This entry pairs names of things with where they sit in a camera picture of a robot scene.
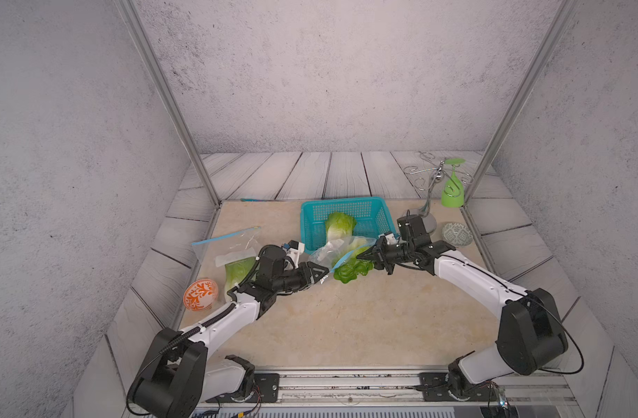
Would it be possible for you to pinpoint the teal plastic basket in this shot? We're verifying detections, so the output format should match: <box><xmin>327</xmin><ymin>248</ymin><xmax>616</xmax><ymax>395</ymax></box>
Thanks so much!
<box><xmin>300</xmin><ymin>197</ymin><xmax>397</xmax><ymax>254</ymax></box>

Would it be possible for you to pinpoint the right aluminium frame post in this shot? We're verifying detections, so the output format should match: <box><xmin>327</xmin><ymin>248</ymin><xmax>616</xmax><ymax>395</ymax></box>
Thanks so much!
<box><xmin>465</xmin><ymin>0</ymin><xmax>578</xmax><ymax>203</ymax></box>

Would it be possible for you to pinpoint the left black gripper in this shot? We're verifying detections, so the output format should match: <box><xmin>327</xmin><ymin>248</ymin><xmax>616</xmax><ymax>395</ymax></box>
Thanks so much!
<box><xmin>271</xmin><ymin>261</ymin><xmax>329</xmax><ymax>295</ymax></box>

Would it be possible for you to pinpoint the aluminium front rail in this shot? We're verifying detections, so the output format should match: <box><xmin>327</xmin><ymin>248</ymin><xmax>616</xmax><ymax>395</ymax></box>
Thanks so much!
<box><xmin>188</xmin><ymin>367</ymin><xmax>584</xmax><ymax>417</ymax></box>

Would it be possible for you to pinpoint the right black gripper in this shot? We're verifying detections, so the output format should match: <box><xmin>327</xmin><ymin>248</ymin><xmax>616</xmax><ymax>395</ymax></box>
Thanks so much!
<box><xmin>355</xmin><ymin>236</ymin><xmax>415</xmax><ymax>275</ymax></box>

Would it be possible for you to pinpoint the orange patterned bowl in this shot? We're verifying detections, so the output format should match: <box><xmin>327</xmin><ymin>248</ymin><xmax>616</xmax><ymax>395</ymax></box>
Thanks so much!
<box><xmin>183</xmin><ymin>279</ymin><xmax>219</xmax><ymax>312</ymax></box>

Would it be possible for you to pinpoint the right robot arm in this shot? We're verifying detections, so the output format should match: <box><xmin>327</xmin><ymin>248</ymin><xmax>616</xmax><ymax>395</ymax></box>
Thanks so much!
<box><xmin>357</xmin><ymin>214</ymin><xmax>578</xmax><ymax>401</ymax></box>

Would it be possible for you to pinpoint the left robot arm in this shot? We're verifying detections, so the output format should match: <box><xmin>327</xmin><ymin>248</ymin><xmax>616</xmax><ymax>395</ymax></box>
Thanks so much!
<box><xmin>125</xmin><ymin>245</ymin><xmax>330</xmax><ymax>417</ymax></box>

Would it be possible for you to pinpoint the silver metal cup rack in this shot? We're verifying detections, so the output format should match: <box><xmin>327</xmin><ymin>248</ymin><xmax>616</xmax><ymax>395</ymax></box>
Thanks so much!
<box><xmin>403</xmin><ymin>152</ymin><xmax>474</xmax><ymax>233</ymax></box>

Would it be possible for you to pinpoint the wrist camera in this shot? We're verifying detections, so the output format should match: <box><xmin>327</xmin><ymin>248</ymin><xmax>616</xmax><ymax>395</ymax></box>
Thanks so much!
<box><xmin>282</xmin><ymin>240</ymin><xmax>305</xmax><ymax>269</ymax></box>
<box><xmin>383</xmin><ymin>232</ymin><xmax>399</xmax><ymax>246</ymax></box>

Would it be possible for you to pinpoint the left aluminium frame post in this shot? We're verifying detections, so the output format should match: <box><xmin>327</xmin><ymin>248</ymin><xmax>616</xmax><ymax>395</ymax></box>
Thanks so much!
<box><xmin>115</xmin><ymin>0</ymin><xmax>221</xmax><ymax>207</ymax></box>

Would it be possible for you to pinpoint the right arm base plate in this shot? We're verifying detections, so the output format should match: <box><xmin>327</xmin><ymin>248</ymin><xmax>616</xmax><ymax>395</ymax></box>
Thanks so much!
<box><xmin>413</xmin><ymin>373</ymin><xmax>498</xmax><ymax>402</ymax></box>

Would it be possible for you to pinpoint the clear zipper bag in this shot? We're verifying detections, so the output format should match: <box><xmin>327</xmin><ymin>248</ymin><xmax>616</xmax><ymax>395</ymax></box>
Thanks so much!
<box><xmin>192</xmin><ymin>226</ymin><xmax>261</xmax><ymax>308</ymax></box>
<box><xmin>308</xmin><ymin>236</ymin><xmax>376</xmax><ymax>284</ymax></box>

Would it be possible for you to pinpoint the aluminium frame post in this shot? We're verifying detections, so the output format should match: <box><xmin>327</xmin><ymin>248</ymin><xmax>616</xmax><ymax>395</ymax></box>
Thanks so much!
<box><xmin>115</xmin><ymin>0</ymin><xmax>221</xmax><ymax>207</ymax></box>
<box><xmin>465</xmin><ymin>0</ymin><xmax>578</xmax><ymax>203</ymax></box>

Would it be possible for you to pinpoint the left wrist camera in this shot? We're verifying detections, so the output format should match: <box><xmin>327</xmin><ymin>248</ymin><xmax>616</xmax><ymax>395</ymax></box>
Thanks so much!
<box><xmin>282</xmin><ymin>240</ymin><xmax>305</xmax><ymax>269</ymax></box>

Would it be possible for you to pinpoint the chinese cabbage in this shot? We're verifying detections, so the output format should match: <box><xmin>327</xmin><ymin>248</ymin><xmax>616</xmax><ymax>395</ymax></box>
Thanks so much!
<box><xmin>333</xmin><ymin>236</ymin><xmax>376</xmax><ymax>284</ymax></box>
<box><xmin>224</xmin><ymin>257</ymin><xmax>256</xmax><ymax>302</ymax></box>
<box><xmin>325</xmin><ymin>212</ymin><xmax>357</xmax><ymax>242</ymax></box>

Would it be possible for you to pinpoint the green plastic goblet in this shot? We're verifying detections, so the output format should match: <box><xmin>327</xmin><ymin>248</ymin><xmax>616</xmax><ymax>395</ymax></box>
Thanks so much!
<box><xmin>441</xmin><ymin>158</ymin><xmax>465</xmax><ymax>208</ymax></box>

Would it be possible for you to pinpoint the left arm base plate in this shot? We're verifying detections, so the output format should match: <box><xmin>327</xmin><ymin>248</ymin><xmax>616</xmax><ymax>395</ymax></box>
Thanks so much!
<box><xmin>206</xmin><ymin>372</ymin><xmax>280</xmax><ymax>405</ymax></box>

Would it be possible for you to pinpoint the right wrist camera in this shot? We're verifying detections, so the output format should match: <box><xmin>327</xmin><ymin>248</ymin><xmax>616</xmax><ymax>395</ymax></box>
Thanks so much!
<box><xmin>383</xmin><ymin>232</ymin><xmax>399</xmax><ymax>246</ymax></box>

